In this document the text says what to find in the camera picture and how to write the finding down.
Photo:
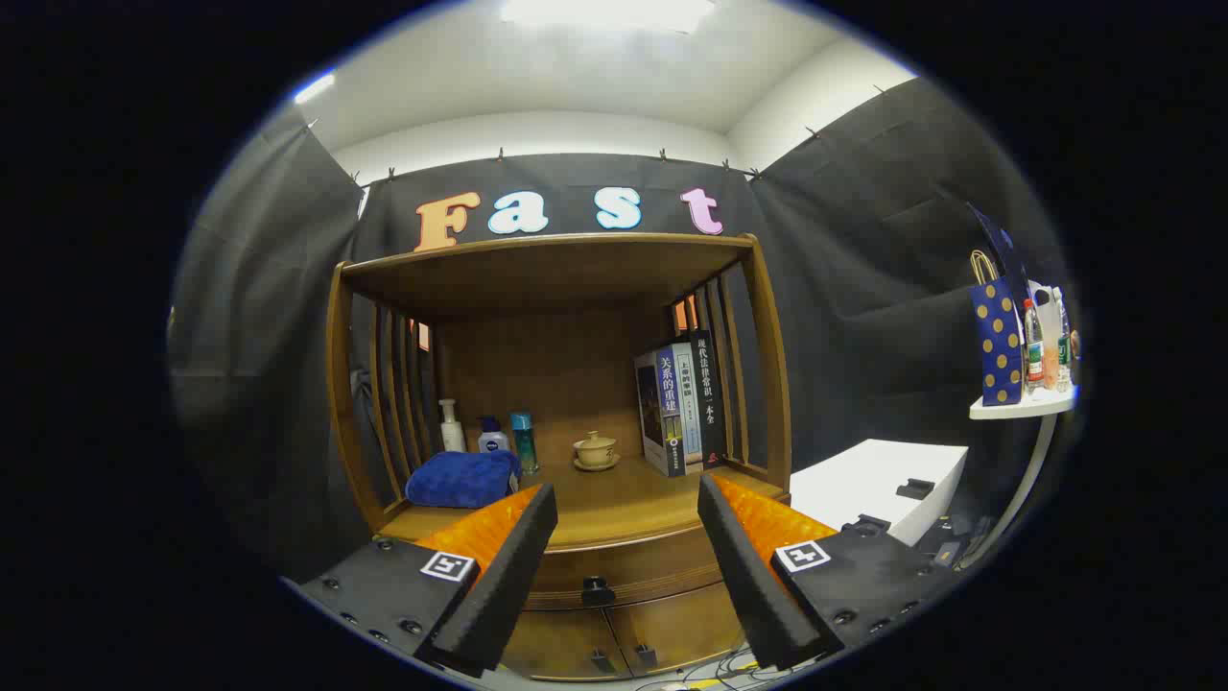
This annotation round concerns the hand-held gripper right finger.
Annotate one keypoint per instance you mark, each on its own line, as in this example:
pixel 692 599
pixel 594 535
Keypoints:
pixel 743 576

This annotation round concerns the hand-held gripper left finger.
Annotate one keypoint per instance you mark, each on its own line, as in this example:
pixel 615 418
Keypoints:
pixel 508 576

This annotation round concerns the wooden drawer with black knob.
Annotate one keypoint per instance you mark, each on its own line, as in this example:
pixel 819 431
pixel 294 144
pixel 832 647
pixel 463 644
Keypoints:
pixel 652 576

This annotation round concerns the wooden lower cabinet door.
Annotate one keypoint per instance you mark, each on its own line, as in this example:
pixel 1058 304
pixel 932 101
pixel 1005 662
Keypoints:
pixel 681 624
pixel 556 643

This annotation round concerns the wooden countertop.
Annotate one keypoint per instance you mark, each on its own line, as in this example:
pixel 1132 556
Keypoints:
pixel 624 499

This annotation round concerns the wooden cabinet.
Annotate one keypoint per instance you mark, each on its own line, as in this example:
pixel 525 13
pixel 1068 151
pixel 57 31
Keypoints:
pixel 566 369

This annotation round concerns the blue folded towel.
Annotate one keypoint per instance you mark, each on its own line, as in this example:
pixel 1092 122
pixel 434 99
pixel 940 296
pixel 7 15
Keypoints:
pixel 460 480

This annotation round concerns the blue transparent bottle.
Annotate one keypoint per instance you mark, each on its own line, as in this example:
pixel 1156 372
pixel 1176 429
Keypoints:
pixel 524 443

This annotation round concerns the white lotion bottle blue cap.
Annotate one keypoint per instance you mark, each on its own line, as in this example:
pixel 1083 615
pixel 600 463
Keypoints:
pixel 493 440

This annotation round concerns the beige lidded teacup with saucer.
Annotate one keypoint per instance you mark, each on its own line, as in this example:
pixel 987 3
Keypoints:
pixel 596 451

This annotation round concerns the white pump bottle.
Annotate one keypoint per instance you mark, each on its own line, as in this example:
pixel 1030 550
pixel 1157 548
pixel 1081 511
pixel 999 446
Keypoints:
pixel 452 434

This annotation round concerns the white box unit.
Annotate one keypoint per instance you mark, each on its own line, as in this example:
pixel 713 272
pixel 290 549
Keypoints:
pixel 863 480

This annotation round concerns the light blue spine book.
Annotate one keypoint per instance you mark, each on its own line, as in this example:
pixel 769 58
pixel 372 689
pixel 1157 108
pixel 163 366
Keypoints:
pixel 687 403

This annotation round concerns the white book with dark cover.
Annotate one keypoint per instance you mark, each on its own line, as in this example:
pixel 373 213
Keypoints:
pixel 655 413

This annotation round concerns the small black device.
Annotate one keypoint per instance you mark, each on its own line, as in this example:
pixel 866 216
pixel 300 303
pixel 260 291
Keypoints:
pixel 916 488

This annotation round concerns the black electronic equipment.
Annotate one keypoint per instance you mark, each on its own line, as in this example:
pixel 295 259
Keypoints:
pixel 955 547

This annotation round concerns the white round side table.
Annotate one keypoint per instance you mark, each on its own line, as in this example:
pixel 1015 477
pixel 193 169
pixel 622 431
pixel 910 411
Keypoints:
pixel 1022 406

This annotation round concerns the blue gold-dotted gift bag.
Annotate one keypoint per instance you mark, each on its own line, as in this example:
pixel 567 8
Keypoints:
pixel 998 345

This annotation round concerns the red label drink bottle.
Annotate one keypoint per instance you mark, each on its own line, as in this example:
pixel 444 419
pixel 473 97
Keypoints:
pixel 1033 350

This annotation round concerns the green label drink bottle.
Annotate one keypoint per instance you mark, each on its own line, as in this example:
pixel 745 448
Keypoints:
pixel 1064 350

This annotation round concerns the dark blue paper bag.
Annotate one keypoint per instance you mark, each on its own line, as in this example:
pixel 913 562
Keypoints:
pixel 1003 250

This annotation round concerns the rectangular ceiling light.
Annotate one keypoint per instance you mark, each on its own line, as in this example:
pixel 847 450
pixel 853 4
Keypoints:
pixel 604 13

